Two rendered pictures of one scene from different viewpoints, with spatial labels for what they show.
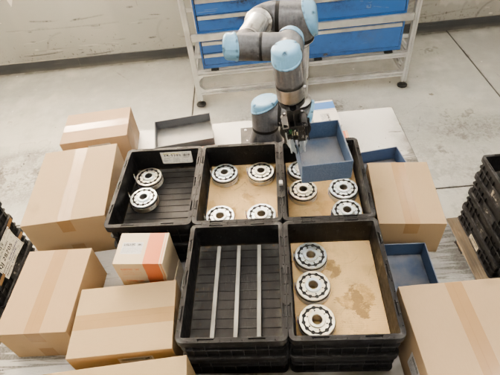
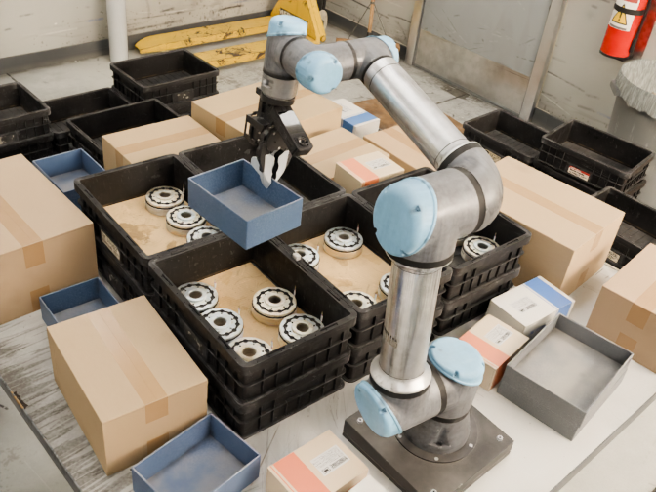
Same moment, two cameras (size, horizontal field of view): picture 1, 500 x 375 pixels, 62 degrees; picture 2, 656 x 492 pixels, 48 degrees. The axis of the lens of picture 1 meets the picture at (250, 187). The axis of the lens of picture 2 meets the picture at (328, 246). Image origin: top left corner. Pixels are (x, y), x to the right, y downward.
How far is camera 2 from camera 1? 227 cm
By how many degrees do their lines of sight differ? 87
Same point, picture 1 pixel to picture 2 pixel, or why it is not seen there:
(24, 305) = not seen: hidden behind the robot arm
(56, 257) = not seen: hidden behind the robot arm
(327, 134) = (257, 237)
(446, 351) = (32, 194)
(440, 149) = not seen: outside the picture
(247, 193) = (348, 287)
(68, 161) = (584, 214)
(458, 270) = (17, 367)
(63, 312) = (382, 142)
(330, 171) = (212, 182)
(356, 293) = (139, 237)
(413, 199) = (105, 344)
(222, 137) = (532, 432)
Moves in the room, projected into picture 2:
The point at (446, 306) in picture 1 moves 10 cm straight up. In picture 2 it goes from (36, 223) to (30, 187)
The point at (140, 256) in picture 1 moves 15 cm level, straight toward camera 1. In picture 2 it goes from (361, 161) to (313, 147)
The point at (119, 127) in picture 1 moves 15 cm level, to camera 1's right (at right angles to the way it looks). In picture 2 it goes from (632, 291) to (603, 315)
